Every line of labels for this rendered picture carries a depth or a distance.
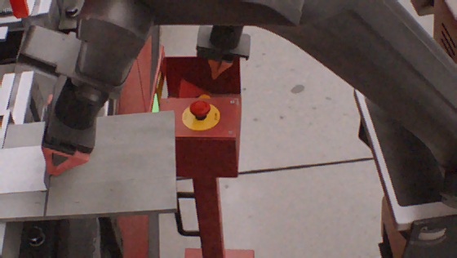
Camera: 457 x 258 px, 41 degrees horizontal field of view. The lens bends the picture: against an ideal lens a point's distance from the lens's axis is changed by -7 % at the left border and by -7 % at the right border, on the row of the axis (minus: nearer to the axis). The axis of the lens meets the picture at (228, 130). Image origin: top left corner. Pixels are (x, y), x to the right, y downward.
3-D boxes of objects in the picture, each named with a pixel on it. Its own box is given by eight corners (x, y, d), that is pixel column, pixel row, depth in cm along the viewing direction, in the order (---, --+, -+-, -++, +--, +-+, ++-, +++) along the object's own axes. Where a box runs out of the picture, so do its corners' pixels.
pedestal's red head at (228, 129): (237, 179, 131) (235, 114, 118) (158, 177, 132) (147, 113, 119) (241, 108, 144) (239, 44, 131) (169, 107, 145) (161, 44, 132)
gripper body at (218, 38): (197, 31, 127) (205, 2, 122) (248, 42, 129) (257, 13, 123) (194, 52, 123) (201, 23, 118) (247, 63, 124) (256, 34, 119)
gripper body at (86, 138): (43, 144, 80) (59, 105, 75) (52, 88, 86) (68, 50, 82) (90, 157, 82) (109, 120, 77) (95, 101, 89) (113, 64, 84)
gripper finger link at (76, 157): (28, 180, 85) (45, 136, 79) (33, 140, 89) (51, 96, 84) (73, 192, 87) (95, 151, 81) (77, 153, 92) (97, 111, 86)
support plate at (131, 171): (177, 213, 85) (176, 208, 84) (-9, 223, 84) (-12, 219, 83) (174, 114, 97) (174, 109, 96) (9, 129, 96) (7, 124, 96)
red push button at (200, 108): (210, 126, 125) (210, 113, 122) (189, 126, 125) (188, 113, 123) (212, 111, 128) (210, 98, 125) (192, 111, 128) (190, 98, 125)
